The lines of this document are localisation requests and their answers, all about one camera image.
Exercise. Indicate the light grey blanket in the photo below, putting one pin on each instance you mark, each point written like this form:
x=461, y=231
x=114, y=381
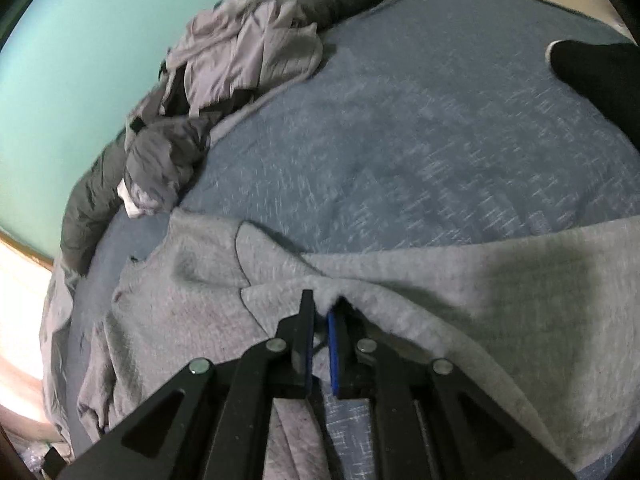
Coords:
x=55, y=335

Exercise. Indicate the black folded garment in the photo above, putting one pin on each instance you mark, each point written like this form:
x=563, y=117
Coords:
x=600, y=80

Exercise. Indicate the wooden window frame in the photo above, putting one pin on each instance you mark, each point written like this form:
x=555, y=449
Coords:
x=25, y=250

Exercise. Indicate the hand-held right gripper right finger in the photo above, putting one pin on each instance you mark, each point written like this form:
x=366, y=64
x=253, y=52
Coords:
x=335, y=360

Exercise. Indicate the grey sweater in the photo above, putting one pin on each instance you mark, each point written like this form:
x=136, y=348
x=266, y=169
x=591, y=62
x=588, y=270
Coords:
x=475, y=300

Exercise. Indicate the pile of grey clothes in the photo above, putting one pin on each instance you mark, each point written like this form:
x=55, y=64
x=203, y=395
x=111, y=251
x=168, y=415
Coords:
x=250, y=50

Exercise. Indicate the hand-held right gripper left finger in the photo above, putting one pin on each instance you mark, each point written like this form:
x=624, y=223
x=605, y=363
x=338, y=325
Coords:
x=306, y=360

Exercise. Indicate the white shirt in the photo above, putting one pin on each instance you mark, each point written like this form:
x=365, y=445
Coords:
x=132, y=202

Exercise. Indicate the pink curtain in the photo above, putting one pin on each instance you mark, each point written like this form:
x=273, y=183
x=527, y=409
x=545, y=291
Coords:
x=17, y=320

